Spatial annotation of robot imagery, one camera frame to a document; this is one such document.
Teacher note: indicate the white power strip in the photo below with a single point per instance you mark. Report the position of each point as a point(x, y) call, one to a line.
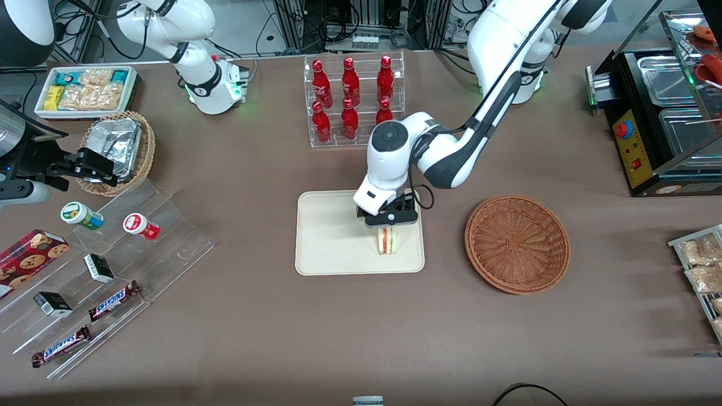
point(365, 42)

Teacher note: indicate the clear cracker bag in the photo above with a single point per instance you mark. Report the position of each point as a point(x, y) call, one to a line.
point(96, 78)
point(93, 97)

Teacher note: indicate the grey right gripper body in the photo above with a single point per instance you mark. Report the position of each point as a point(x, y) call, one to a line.
point(35, 158)

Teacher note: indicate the brown round wicker basket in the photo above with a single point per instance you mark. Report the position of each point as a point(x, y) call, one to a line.
point(516, 245)

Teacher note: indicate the aluminium frame rack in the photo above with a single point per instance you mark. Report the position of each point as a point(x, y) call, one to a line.
point(293, 22)

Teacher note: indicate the clear bag of fried snacks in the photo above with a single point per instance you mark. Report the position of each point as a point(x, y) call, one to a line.
point(702, 249)
point(706, 279)
point(717, 305)

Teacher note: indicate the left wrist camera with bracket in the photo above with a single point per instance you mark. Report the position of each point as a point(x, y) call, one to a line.
point(403, 211)

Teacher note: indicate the clear acrylic bottle rack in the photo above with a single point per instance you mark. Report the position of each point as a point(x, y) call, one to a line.
point(338, 141)

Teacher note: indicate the cream rectangular serving tray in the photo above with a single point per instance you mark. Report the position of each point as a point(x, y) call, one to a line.
point(333, 237)

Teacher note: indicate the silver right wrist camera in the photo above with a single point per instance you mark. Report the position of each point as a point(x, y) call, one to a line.
point(25, 193)

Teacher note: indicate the red plaid cookie box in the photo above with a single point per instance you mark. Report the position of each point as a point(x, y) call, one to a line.
point(28, 259)

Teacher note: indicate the red lid snack cup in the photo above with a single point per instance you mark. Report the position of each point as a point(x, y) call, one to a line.
point(138, 224)

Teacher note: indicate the triangular sandwich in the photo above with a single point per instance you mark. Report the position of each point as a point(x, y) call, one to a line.
point(387, 241)

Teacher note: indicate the yellow snack packet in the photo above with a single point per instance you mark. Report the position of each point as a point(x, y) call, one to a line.
point(54, 98)

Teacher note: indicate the small grey device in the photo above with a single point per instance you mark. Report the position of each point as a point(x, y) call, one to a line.
point(368, 401)

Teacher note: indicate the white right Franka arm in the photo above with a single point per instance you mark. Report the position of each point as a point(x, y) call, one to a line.
point(210, 84)

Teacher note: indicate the white rectangular snack bin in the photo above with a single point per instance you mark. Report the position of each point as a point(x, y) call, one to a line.
point(39, 110)

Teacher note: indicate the clear acrylic stepped display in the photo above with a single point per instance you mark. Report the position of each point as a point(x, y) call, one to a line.
point(169, 248)

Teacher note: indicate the black food warmer cabinet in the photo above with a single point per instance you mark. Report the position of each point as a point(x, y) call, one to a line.
point(632, 146)

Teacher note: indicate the small black white box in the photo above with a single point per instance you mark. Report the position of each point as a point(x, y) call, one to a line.
point(98, 268)
point(52, 304)

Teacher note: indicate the silver foil wrapped packet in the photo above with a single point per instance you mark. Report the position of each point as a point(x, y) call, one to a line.
point(118, 144)

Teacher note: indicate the green lid snack cup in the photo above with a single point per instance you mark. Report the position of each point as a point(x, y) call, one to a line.
point(79, 214)

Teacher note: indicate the Snickers chocolate bar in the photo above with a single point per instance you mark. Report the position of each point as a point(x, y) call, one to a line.
point(61, 346)
point(113, 300)

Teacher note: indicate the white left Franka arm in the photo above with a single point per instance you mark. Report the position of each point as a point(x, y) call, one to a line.
point(451, 158)

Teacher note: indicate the steel warmer pan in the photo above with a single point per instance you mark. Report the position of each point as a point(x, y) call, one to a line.
point(688, 138)
point(665, 82)

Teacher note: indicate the teal snack packet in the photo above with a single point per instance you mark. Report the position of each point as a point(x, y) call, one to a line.
point(67, 78)
point(119, 76)

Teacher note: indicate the tan oval wicker basket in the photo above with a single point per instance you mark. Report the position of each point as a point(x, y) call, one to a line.
point(148, 152)

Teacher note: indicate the red cola bottle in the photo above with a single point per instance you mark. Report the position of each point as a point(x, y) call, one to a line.
point(385, 79)
point(321, 124)
point(320, 82)
point(350, 121)
point(350, 82)
point(384, 111)

